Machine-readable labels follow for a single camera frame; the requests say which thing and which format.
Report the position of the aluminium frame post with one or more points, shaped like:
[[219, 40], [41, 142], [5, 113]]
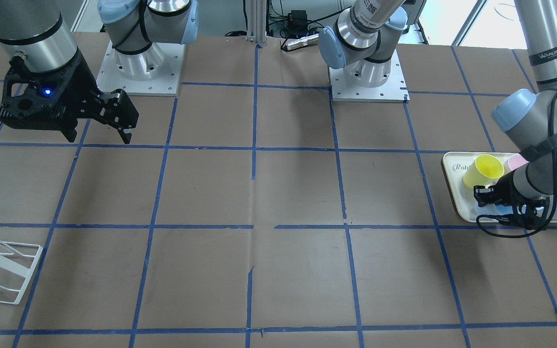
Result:
[[256, 13]]

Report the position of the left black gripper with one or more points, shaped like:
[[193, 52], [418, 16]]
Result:
[[506, 190]]

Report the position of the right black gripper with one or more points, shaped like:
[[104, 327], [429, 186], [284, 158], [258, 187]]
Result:
[[79, 83]]

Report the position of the yellow cup on tray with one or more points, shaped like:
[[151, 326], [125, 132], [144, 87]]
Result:
[[483, 171]]

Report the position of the pink cup on tray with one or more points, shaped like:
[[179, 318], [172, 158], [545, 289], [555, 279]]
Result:
[[515, 161]]

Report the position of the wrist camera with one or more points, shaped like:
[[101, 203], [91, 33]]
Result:
[[31, 101], [526, 217]]

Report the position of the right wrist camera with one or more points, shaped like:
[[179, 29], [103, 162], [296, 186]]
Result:
[[31, 101]]

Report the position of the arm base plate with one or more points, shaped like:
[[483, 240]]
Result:
[[155, 72], [365, 81]]

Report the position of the cream serving tray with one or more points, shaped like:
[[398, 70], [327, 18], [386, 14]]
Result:
[[455, 165]]

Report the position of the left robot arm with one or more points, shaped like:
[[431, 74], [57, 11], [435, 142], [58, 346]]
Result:
[[361, 46]]

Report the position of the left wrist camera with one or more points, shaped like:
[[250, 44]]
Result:
[[526, 217]]

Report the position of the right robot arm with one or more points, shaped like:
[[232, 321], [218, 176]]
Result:
[[47, 33]]

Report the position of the light blue ikea cup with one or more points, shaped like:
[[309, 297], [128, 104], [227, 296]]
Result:
[[501, 210]]

